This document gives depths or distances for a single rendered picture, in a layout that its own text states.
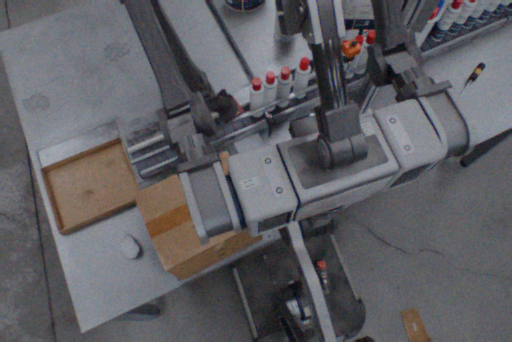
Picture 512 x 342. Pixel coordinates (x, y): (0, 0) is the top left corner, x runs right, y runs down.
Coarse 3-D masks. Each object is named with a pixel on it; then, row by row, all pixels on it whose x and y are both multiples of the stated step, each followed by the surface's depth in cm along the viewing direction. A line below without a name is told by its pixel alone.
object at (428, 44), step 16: (464, 32) 164; (432, 48) 161; (352, 80) 155; (304, 96) 152; (272, 112) 149; (224, 128) 147; (240, 128) 147; (160, 144) 144; (144, 160) 142; (160, 160) 142
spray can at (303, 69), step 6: (300, 60) 134; (306, 60) 134; (300, 66) 135; (306, 66) 134; (300, 72) 137; (306, 72) 137; (300, 78) 139; (306, 78) 139; (294, 84) 145; (300, 84) 142; (306, 84) 144; (294, 90) 148; (300, 90) 146; (300, 96) 150
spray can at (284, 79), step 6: (282, 72) 132; (288, 72) 132; (282, 78) 134; (288, 78) 135; (282, 84) 136; (288, 84) 136; (282, 90) 139; (288, 90) 140; (276, 96) 145; (282, 96) 143; (288, 102) 151
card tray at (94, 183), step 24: (120, 144) 149; (48, 168) 144; (72, 168) 146; (96, 168) 146; (120, 168) 146; (48, 192) 140; (72, 192) 142; (96, 192) 142; (120, 192) 142; (72, 216) 139; (96, 216) 136
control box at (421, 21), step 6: (426, 0) 102; (432, 0) 102; (438, 0) 101; (426, 6) 104; (432, 6) 103; (420, 12) 106; (426, 12) 105; (432, 12) 105; (420, 18) 108; (426, 18) 107; (414, 24) 110; (420, 24) 110; (426, 24) 110; (414, 30) 112; (420, 30) 112
